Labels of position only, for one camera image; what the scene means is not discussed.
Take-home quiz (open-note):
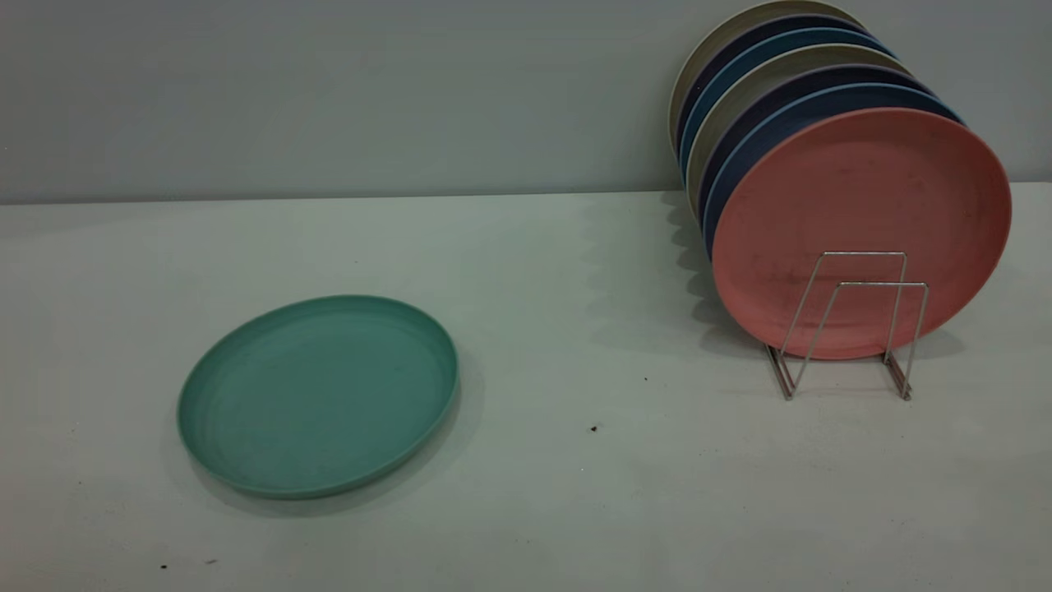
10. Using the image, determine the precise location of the green plate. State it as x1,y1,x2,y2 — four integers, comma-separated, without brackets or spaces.
177,294,459,500

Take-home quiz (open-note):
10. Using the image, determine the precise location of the blue plate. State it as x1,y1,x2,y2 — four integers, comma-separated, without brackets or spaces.
679,27,898,188
703,82,967,261

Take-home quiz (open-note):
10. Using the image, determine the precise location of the pink plate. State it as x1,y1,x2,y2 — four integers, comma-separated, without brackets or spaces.
712,108,1013,361

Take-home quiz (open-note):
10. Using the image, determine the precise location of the beige plate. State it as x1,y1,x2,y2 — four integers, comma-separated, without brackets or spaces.
686,44,915,216
668,0,870,161

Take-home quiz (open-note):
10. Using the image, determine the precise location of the dark navy plate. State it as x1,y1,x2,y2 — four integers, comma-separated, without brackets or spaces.
697,64,935,229
676,14,886,169

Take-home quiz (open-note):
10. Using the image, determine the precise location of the metal wire plate rack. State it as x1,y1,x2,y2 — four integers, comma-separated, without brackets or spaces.
764,252,930,402

